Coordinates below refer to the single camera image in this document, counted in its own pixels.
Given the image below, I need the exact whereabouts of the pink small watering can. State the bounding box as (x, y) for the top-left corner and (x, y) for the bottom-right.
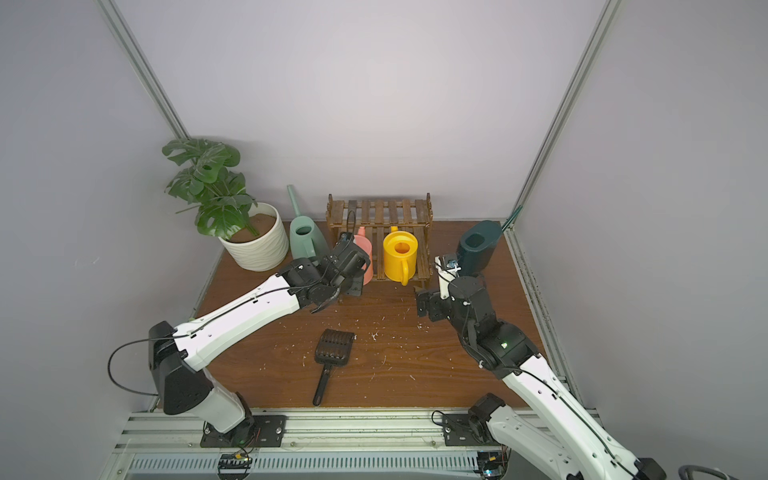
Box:
(352, 226), (376, 286)

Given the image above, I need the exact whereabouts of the light green watering can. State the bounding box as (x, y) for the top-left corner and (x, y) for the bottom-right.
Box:
(287, 185), (330, 259)

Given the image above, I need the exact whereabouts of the dark green watering can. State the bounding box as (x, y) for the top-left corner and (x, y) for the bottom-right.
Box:
(457, 205), (523, 276)

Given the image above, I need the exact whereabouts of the yellow small watering can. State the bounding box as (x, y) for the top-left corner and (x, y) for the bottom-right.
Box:
(382, 226), (419, 286)

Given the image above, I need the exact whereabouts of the brown wooden slatted shelf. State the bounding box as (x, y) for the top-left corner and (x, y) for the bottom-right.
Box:
(326, 193), (433, 288)

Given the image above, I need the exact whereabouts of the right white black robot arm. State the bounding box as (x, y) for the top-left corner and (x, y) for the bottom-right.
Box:
(416, 276), (667, 479)

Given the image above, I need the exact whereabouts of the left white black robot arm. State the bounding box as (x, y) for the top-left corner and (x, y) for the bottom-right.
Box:
(144, 233), (371, 446)

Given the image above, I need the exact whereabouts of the black slotted scoop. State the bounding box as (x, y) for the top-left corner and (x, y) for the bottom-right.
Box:
(312, 329), (355, 406)

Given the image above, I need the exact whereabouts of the white ribbed plant pot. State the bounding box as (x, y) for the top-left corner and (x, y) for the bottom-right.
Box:
(219, 202), (289, 272)

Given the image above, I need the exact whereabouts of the green monstera plant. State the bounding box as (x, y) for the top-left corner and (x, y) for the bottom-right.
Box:
(161, 138), (260, 241)

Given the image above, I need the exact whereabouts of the right small circuit board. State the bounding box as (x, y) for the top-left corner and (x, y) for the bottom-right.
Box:
(476, 451), (508, 480)

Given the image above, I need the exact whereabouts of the small circuit board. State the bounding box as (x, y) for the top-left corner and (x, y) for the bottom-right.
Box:
(476, 451), (508, 480)
(216, 453), (253, 480)

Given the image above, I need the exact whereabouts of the left small circuit board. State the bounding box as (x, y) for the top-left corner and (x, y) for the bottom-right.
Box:
(216, 453), (253, 480)

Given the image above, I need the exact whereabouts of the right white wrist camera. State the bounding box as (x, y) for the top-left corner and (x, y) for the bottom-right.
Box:
(434, 253), (461, 300)

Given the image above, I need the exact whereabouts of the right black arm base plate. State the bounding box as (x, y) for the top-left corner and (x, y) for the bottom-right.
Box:
(438, 413), (499, 447)

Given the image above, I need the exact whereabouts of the aluminium front rail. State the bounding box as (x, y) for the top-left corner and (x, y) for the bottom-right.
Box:
(110, 409), (601, 455)

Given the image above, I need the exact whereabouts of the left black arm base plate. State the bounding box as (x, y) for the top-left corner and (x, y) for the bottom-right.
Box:
(200, 415), (288, 449)

